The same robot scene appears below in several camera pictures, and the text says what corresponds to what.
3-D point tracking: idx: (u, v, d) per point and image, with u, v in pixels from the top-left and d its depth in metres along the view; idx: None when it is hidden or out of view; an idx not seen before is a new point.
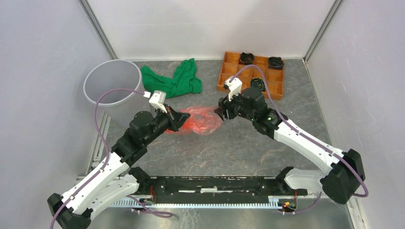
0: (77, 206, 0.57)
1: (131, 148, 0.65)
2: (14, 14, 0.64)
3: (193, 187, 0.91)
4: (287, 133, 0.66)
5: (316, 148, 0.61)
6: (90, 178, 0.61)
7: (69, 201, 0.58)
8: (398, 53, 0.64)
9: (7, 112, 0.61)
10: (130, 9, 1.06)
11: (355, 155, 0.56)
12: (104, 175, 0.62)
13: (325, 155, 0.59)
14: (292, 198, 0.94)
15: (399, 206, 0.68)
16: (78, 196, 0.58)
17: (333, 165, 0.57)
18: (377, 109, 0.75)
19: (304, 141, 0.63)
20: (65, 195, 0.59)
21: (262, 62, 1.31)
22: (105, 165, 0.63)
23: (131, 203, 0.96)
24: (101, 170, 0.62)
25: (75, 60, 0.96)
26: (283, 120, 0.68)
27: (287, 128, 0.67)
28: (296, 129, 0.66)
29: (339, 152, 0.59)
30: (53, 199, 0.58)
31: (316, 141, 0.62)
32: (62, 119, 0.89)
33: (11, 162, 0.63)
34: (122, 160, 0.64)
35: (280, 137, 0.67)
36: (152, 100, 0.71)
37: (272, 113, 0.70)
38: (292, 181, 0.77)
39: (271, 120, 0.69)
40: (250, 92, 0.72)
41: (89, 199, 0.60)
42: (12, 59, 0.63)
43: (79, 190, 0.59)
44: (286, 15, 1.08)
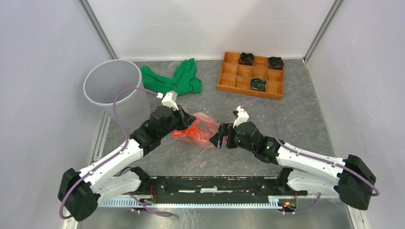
0: (93, 182, 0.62)
1: (147, 137, 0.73)
2: (14, 15, 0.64)
3: (193, 186, 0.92)
4: (287, 156, 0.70)
5: (319, 163, 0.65)
6: (110, 158, 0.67)
7: (88, 175, 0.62)
8: (398, 53, 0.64)
9: (7, 112, 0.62)
10: (130, 9, 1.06)
11: (356, 160, 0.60)
12: (122, 157, 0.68)
13: (328, 168, 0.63)
14: (292, 198, 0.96)
15: (398, 206, 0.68)
16: (96, 172, 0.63)
17: (339, 175, 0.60)
18: (377, 109, 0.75)
19: (306, 160, 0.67)
20: (83, 171, 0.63)
21: (262, 62, 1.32)
22: (124, 148, 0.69)
23: (131, 203, 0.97)
24: (121, 151, 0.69)
25: (75, 60, 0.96)
26: (281, 144, 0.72)
27: (286, 151, 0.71)
28: (294, 150, 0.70)
29: (340, 161, 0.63)
30: (70, 173, 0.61)
31: (316, 157, 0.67)
32: (62, 119, 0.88)
33: (11, 162, 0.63)
34: (141, 146, 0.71)
35: (283, 162, 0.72)
36: (165, 98, 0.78)
37: (270, 140, 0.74)
38: (295, 184, 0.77)
39: (270, 149, 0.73)
40: (241, 128, 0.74)
41: (104, 178, 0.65)
42: (12, 59, 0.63)
43: (98, 168, 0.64)
44: (286, 15, 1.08)
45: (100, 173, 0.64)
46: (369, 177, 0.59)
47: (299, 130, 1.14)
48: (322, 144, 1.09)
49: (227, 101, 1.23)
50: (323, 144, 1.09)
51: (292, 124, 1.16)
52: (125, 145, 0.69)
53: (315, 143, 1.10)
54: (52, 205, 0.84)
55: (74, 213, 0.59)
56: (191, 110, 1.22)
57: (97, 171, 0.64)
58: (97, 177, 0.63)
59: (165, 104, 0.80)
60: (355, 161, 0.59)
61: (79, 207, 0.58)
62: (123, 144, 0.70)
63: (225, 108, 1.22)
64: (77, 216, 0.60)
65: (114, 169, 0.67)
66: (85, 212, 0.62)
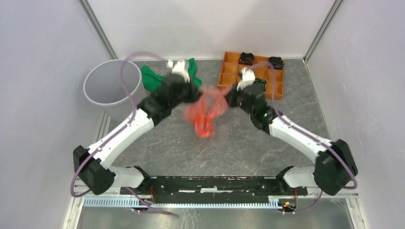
0: (105, 157, 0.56)
1: (156, 106, 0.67)
2: (14, 15, 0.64)
3: (193, 186, 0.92)
4: (280, 126, 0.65)
5: (304, 137, 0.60)
6: (118, 131, 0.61)
7: (96, 151, 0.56)
8: (398, 53, 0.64)
9: (7, 111, 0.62)
10: (130, 9, 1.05)
11: (343, 145, 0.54)
12: (130, 130, 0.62)
13: (312, 144, 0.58)
14: (292, 198, 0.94)
15: (399, 206, 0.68)
16: (105, 148, 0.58)
17: (319, 153, 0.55)
18: (377, 109, 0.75)
19: (294, 133, 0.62)
20: (92, 147, 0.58)
21: None
22: (132, 120, 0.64)
23: (131, 203, 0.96)
24: (128, 124, 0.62)
25: (75, 60, 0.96)
26: (279, 115, 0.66)
27: (280, 121, 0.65)
28: (287, 122, 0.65)
29: (327, 141, 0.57)
30: (78, 150, 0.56)
31: (306, 131, 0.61)
32: (62, 119, 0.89)
33: (10, 163, 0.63)
34: (149, 117, 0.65)
35: (274, 132, 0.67)
36: (175, 67, 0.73)
37: (270, 109, 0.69)
38: (290, 180, 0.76)
39: (267, 117, 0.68)
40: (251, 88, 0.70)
41: (116, 151, 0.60)
42: (13, 59, 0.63)
43: (107, 142, 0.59)
44: (286, 16, 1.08)
45: (110, 149, 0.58)
46: (353, 168, 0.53)
47: None
48: None
49: None
50: None
51: None
52: (132, 117, 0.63)
53: None
54: (51, 205, 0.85)
55: (91, 188, 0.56)
56: None
57: (106, 146, 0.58)
58: (107, 152, 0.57)
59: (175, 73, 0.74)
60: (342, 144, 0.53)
61: (94, 182, 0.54)
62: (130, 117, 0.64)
63: (225, 108, 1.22)
64: (95, 190, 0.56)
65: (125, 141, 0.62)
66: (102, 186, 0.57)
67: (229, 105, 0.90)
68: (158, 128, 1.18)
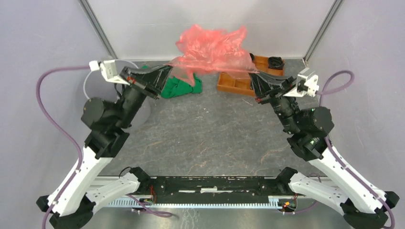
0: (62, 210, 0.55)
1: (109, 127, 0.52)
2: (14, 15, 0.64)
3: (193, 187, 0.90)
4: (331, 165, 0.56)
5: (361, 187, 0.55)
6: (69, 180, 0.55)
7: (53, 205, 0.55)
8: (398, 53, 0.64)
9: (7, 111, 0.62)
10: (130, 9, 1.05)
11: (395, 198, 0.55)
12: (81, 175, 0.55)
13: (367, 196, 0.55)
14: (292, 198, 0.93)
15: (399, 206, 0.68)
16: (61, 200, 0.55)
17: (377, 211, 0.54)
18: (377, 109, 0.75)
19: (349, 178, 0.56)
20: (50, 199, 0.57)
21: (262, 62, 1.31)
22: (80, 164, 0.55)
23: (131, 203, 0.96)
24: (77, 171, 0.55)
25: (75, 60, 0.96)
26: (329, 147, 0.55)
27: (332, 158, 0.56)
28: (342, 162, 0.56)
29: (382, 195, 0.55)
30: (39, 202, 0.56)
31: (361, 178, 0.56)
32: (62, 119, 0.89)
33: (10, 163, 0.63)
34: (97, 155, 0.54)
35: (318, 165, 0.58)
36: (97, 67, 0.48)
37: (319, 136, 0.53)
38: (296, 188, 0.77)
39: (313, 143, 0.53)
40: (320, 113, 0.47)
41: (75, 199, 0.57)
42: (12, 59, 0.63)
43: (61, 194, 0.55)
44: (286, 15, 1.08)
45: (65, 200, 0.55)
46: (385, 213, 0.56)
47: None
48: None
49: (227, 101, 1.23)
50: None
51: None
52: (79, 162, 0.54)
53: None
54: None
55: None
56: (191, 110, 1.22)
57: (61, 197, 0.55)
58: (64, 205, 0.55)
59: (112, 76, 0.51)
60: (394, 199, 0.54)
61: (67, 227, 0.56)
62: (77, 161, 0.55)
63: (225, 108, 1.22)
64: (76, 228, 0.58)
65: (80, 187, 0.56)
66: (81, 219, 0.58)
67: (256, 97, 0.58)
68: (158, 128, 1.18)
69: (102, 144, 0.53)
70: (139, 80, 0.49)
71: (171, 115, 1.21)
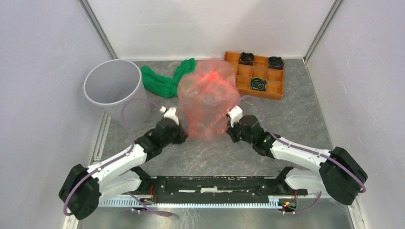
0: (101, 178, 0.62)
1: (151, 144, 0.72)
2: (14, 14, 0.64)
3: (193, 186, 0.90)
4: (279, 147, 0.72)
5: (305, 153, 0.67)
6: (116, 159, 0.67)
7: (95, 171, 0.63)
8: (398, 53, 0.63)
9: (7, 111, 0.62)
10: (130, 9, 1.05)
11: (342, 152, 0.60)
12: (127, 159, 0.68)
13: (314, 158, 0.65)
14: (292, 198, 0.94)
15: (399, 206, 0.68)
16: (103, 170, 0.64)
17: (321, 164, 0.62)
18: (377, 109, 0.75)
19: (295, 150, 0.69)
20: (90, 167, 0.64)
21: (262, 62, 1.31)
22: (130, 151, 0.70)
23: (131, 203, 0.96)
24: (127, 154, 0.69)
25: (75, 60, 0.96)
26: (277, 138, 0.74)
27: (280, 144, 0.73)
28: (286, 142, 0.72)
29: (326, 152, 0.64)
30: (75, 170, 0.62)
31: (305, 147, 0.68)
32: (62, 119, 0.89)
33: (10, 163, 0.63)
34: (145, 151, 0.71)
35: (277, 155, 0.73)
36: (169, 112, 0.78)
37: (268, 135, 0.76)
38: (292, 182, 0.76)
39: (266, 141, 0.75)
40: (248, 118, 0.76)
41: (109, 178, 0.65)
42: (13, 58, 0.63)
43: (105, 166, 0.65)
44: (286, 15, 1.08)
45: (108, 171, 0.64)
46: (357, 171, 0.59)
47: (299, 130, 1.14)
48: (322, 144, 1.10)
49: None
50: (323, 143, 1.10)
51: (292, 124, 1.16)
52: (131, 148, 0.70)
53: (315, 143, 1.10)
54: (52, 205, 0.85)
55: (75, 211, 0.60)
56: None
57: (104, 168, 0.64)
58: (104, 175, 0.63)
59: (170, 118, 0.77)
60: (341, 152, 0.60)
61: (82, 203, 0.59)
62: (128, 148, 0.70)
63: None
64: (78, 213, 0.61)
65: (118, 170, 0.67)
66: (86, 210, 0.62)
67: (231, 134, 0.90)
68: None
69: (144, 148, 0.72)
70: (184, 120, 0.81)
71: None
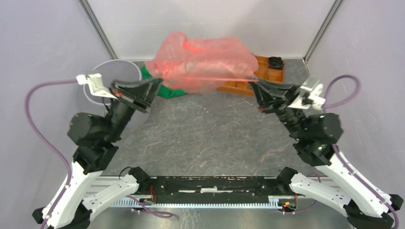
0: (56, 223, 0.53)
1: (93, 153, 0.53)
2: (14, 14, 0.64)
3: (193, 186, 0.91)
4: (339, 171, 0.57)
5: (365, 190, 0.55)
6: (62, 194, 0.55)
7: (47, 219, 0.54)
8: (398, 53, 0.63)
9: (7, 111, 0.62)
10: (130, 8, 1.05)
11: (399, 198, 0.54)
12: (71, 190, 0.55)
13: (372, 200, 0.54)
14: (292, 198, 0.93)
15: (399, 206, 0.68)
16: (54, 214, 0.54)
17: (382, 214, 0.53)
18: (377, 109, 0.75)
19: (355, 182, 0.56)
20: (44, 212, 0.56)
21: (262, 62, 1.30)
22: (69, 179, 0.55)
23: (131, 203, 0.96)
24: (67, 186, 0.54)
25: (74, 60, 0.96)
26: (336, 153, 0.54)
27: (340, 165, 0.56)
28: (350, 168, 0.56)
29: (389, 200, 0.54)
30: (35, 214, 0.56)
31: (367, 182, 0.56)
32: (62, 119, 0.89)
33: (10, 162, 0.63)
34: (86, 171, 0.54)
35: (327, 171, 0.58)
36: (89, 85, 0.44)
37: (327, 142, 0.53)
38: (299, 190, 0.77)
39: (320, 150, 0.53)
40: (335, 124, 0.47)
41: (69, 212, 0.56)
42: (12, 58, 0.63)
43: (54, 208, 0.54)
44: (286, 15, 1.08)
45: (58, 214, 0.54)
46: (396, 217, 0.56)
47: None
48: None
49: (227, 101, 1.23)
50: None
51: None
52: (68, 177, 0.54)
53: None
54: None
55: None
56: (192, 109, 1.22)
57: (54, 211, 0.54)
58: (57, 219, 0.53)
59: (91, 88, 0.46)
60: (399, 202, 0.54)
61: None
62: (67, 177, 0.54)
63: (225, 108, 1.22)
64: None
65: (73, 201, 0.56)
66: None
67: (258, 106, 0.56)
68: (158, 128, 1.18)
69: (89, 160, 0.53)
70: (125, 94, 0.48)
71: (171, 115, 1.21)
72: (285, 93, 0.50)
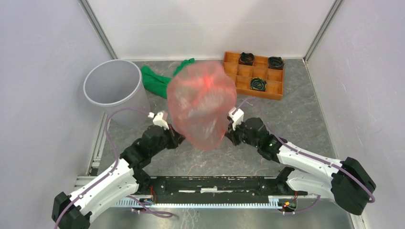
0: (84, 205, 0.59)
1: (137, 155, 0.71)
2: (14, 14, 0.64)
3: (193, 187, 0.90)
4: (287, 154, 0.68)
5: (314, 162, 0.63)
6: (100, 179, 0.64)
7: (78, 199, 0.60)
8: (398, 53, 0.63)
9: (7, 111, 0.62)
10: (130, 9, 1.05)
11: (354, 162, 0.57)
12: (112, 177, 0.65)
13: (324, 167, 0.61)
14: (292, 198, 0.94)
15: (399, 206, 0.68)
16: (86, 195, 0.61)
17: (334, 175, 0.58)
18: (377, 109, 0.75)
19: (304, 158, 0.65)
20: (74, 194, 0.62)
21: (262, 62, 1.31)
22: (114, 169, 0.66)
23: (131, 203, 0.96)
24: (111, 172, 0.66)
25: (75, 60, 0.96)
26: (283, 143, 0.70)
27: (287, 150, 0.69)
28: (294, 149, 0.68)
29: (337, 162, 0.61)
30: (60, 196, 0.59)
31: (315, 156, 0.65)
32: (62, 119, 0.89)
33: (11, 163, 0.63)
34: (130, 166, 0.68)
35: (283, 160, 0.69)
36: (156, 118, 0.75)
37: (274, 138, 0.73)
38: (294, 184, 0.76)
39: (272, 145, 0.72)
40: (251, 121, 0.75)
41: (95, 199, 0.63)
42: (12, 58, 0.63)
43: (88, 191, 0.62)
44: (286, 15, 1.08)
45: (90, 196, 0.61)
46: (367, 182, 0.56)
47: (299, 130, 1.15)
48: (322, 144, 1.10)
49: None
50: (323, 144, 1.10)
51: (292, 124, 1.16)
52: (115, 165, 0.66)
53: (315, 143, 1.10)
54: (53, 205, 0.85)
55: None
56: None
57: (87, 193, 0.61)
58: (87, 201, 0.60)
59: (154, 123, 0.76)
60: (353, 163, 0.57)
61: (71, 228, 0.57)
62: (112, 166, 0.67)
63: None
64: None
65: (106, 189, 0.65)
66: None
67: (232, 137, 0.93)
68: None
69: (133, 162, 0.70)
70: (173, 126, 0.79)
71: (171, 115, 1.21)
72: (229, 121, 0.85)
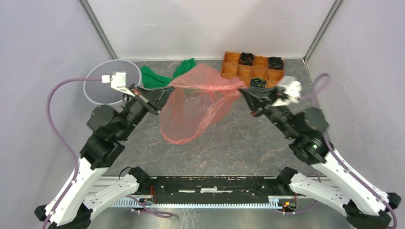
0: (58, 221, 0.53)
1: (103, 149, 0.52)
2: (14, 14, 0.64)
3: (193, 186, 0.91)
4: (334, 169, 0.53)
5: (363, 190, 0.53)
6: (64, 192, 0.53)
7: (50, 215, 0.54)
8: (398, 53, 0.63)
9: (7, 111, 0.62)
10: (130, 9, 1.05)
11: (395, 198, 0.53)
12: (77, 186, 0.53)
13: (371, 199, 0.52)
14: (292, 198, 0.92)
15: (398, 206, 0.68)
16: (58, 210, 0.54)
17: (380, 213, 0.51)
18: (376, 109, 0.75)
19: (353, 182, 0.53)
20: (47, 208, 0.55)
21: (262, 62, 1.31)
22: (75, 175, 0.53)
23: (131, 203, 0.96)
24: (73, 182, 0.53)
25: (74, 60, 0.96)
26: (332, 151, 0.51)
27: (335, 162, 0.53)
28: (345, 166, 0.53)
29: (385, 197, 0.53)
30: (38, 212, 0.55)
31: (365, 182, 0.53)
32: (62, 119, 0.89)
33: (11, 163, 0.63)
34: (92, 167, 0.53)
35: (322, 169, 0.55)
36: (114, 84, 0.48)
37: (319, 137, 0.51)
38: (299, 189, 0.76)
39: (315, 147, 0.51)
40: (311, 115, 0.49)
41: (71, 209, 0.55)
42: (12, 58, 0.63)
43: (58, 204, 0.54)
44: (286, 15, 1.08)
45: (62, 210, 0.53)
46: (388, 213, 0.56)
47: None
48: None
49: None
50: None
51: None
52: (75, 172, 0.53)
53: None
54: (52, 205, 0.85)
55: None
56: None
57: (58, 207, 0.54)
58: (60, 215, 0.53)
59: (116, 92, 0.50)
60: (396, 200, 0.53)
61: None
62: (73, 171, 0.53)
63: None
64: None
65: (76, 198, 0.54)
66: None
67: (250, 111, 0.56)
68: (158, 128, 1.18)
69: (97, 155, 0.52)
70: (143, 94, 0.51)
71: None
72: (268, 94, 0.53)
